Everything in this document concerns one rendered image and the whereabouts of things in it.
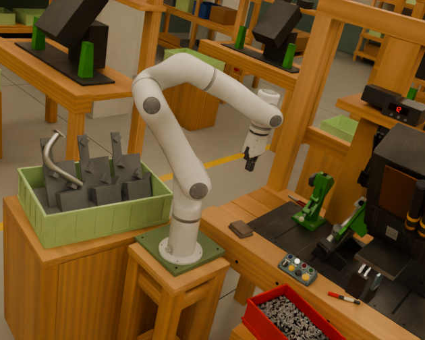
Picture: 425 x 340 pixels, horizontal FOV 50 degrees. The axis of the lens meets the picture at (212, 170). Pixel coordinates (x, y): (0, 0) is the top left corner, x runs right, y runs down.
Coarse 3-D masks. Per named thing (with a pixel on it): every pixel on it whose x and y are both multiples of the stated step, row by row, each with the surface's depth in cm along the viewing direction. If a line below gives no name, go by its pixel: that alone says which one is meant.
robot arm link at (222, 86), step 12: (216, 72) 159; (216, 84) 159; (228, 84) 161; (240, 84) 164; (216, 96) 164; (228, 96) 163; (240, 96) 163; (252, 96) 161; (240, 108) 163; (252, 108) 161; (264, 108) 161; (276, 108) 165; (264, 120) 163; (276, 120) 164
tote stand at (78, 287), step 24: (24, 216) 210; (24, 240) 202; (96, 240) 205; (120, 240) 208; (24, 264) 208; (48, 264) 189; (72, 264) 197; (96, 264) 206; (120, 264) 216; (24, 288) 214; (48, 288) 195; (72, 288) 204; (96, 288) 214; (120, 288) 224; (24, 312) 220; (48, 312) 202; (72, 312) 211; (96, 312) 222; (144, 312) 246; (24, 336) 227; (48, 336) 209; (72, 336) 219; (96, 336) 231
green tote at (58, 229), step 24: (24, 168) 214; (144, 168) 240; (24, 192) 207; (168, 192) 223; (48, 216) 186; (72, 216) 193; (96, 216) 200; (120, 216) 208; (144, 216) 217; (168, 216) 226; (48, 240) 192; (72, 240) 198
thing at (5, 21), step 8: (0, 8) 716; (16, 8) 730; (0, 16) 683; (8, 16) 691; (16, 16) 724; (24, 16) 709; (32, 16) 714; (0, 24) 688; (8, 24) 696; (16, 24) 709; (24, 24) 715; (32, 24) 720; (0, 32) 683; (8, 32) 692; (16, 32) 701; (24, 32) 710
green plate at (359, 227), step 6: (360, 210) 188; (354, 216) 191; (360, 216) 190; (348, 222) 193; (354, 222) 193; (360, 222) 191; (348, 228) 198; (354, 228) 193; (360, 228) 192; (360, 234) 192
